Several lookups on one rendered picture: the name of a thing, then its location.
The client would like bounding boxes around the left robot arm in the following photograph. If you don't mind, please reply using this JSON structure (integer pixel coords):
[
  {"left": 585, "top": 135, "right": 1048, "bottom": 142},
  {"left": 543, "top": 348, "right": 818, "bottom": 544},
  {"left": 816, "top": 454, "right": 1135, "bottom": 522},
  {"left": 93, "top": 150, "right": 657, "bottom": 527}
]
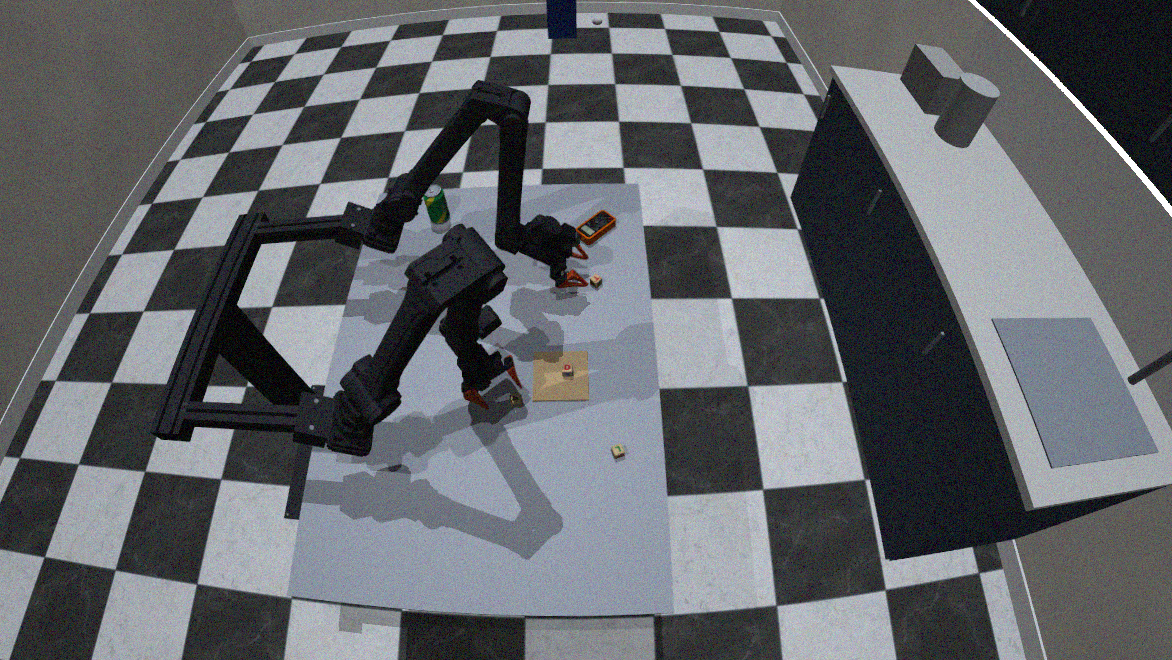
[{"left": 364, "top": 80, "right": 580, "bottom": 267}]

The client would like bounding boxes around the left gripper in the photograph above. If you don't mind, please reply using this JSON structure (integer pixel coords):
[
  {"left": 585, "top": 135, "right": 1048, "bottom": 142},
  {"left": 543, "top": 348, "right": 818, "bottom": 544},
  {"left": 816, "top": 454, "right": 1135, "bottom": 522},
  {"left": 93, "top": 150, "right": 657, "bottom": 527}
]
[{"left": 536, "top": 244, "right": 590, "bottom": 288}]

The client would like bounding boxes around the orange digital multimeter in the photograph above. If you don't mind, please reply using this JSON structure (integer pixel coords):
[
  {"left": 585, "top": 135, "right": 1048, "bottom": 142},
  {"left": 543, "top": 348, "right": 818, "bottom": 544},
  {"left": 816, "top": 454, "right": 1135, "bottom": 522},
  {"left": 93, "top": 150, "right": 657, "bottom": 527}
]
[{"left": 575, "top": 210, "right": 616, "bottom": 245}]

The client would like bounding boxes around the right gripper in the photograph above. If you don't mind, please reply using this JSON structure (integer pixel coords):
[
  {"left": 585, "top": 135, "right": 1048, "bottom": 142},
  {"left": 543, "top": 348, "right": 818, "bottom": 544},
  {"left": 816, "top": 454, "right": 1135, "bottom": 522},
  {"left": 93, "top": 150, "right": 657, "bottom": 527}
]
[{"left": 461, "top": 351, "right": 522, "bottom": 410}]

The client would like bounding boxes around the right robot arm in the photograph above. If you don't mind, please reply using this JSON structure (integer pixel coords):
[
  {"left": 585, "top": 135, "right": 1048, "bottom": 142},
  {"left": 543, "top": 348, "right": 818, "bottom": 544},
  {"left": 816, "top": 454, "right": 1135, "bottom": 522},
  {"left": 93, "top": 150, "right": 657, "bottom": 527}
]
[{"left": 329, "top": 224, "right": 507, "bottom": 453}]

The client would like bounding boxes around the tan camouflage-patterned mat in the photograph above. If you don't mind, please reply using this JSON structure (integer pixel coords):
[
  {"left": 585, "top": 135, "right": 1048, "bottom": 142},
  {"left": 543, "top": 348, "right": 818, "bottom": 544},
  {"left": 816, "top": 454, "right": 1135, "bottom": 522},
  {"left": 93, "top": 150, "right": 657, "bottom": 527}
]
[{"left": 533, "top": 351, "right": 590, "bottom": 401}]

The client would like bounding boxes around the green soda can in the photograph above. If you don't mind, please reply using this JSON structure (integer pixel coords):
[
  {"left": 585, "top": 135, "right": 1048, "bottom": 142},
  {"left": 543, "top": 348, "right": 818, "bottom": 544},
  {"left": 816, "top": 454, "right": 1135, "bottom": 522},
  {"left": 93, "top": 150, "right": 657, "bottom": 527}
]
[{"left": 423, "top": 185, "right": 449, "bottom": 223}]

